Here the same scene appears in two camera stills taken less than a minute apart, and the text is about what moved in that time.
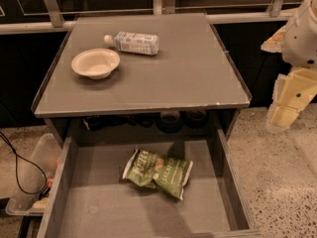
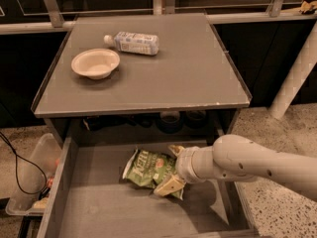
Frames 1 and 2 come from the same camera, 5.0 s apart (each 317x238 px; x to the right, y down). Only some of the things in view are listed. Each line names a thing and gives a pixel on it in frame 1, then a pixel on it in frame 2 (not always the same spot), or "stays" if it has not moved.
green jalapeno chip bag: x=168 y=176 stays
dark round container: x=195 y=119 stays
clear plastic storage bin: x=31 y=197 stays
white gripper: x=301 y=40 to x=183 y=165
